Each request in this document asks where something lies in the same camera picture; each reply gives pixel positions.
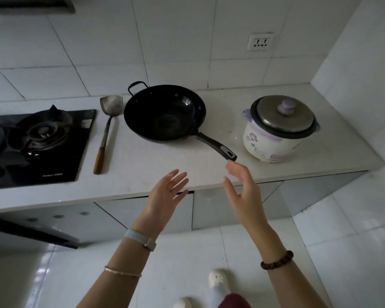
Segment person's right hand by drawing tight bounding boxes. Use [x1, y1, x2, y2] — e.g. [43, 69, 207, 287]
[223, 161, 274, 235]

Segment person's left hand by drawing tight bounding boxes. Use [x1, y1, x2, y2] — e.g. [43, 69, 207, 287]
[132, 169, 189, 236]

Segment person's left forearm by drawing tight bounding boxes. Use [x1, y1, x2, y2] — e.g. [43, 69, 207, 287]
[78, 226, 160, 308]

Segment person's right forearm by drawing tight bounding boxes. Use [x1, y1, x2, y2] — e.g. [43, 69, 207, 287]
[245, 225, 323, 308]

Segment grey cabinet door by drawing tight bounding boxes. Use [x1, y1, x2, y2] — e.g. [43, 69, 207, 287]
[192, 181, 293, 230]
[96, 190, 194, 235]

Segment white floral slow cooker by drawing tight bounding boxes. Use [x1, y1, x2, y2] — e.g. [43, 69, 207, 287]
[242, 95, 321, 163]

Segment pale grey wrist band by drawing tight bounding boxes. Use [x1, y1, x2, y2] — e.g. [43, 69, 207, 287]
[124, 228, 157, 252]

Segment metal lid with purple knob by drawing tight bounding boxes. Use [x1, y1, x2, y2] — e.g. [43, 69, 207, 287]
[255, 96, 315, 134]

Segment white shoe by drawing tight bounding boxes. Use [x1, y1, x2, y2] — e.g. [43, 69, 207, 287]
[173, 296, 193, 308]
[207, 268, 230, 291]

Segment person's leg in maroon trousers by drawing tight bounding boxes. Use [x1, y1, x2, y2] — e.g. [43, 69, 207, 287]
[209, 285, 253, 308]

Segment black glass gas hob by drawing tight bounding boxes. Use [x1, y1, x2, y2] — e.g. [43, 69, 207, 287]
[0, 108, 98, 190]

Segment dark open cabinet door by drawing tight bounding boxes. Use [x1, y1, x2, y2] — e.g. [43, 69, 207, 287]
[0, 214, 81, 249]

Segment black gas burner grate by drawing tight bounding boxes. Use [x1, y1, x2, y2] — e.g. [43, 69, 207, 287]
[7, 105, 74, 156]

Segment dark range hood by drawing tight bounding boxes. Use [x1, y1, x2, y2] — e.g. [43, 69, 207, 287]
[0, 0, 76, 15]

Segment black wok with handle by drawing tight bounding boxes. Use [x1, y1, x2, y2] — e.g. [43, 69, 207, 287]
[124, 81, 238, 162]

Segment brown wooden bead bracelet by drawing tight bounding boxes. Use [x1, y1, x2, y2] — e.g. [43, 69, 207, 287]
[260, 250, 294, 271]

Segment thin gold bracelet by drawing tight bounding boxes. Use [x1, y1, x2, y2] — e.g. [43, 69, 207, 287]
[104, 266, 142, 279]

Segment metal spatula with wooden handle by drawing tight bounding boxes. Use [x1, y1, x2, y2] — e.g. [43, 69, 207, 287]
[93, 95, 124, 175]

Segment white wall socket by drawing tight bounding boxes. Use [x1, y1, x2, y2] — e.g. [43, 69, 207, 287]
[247, 33, 274, 52]

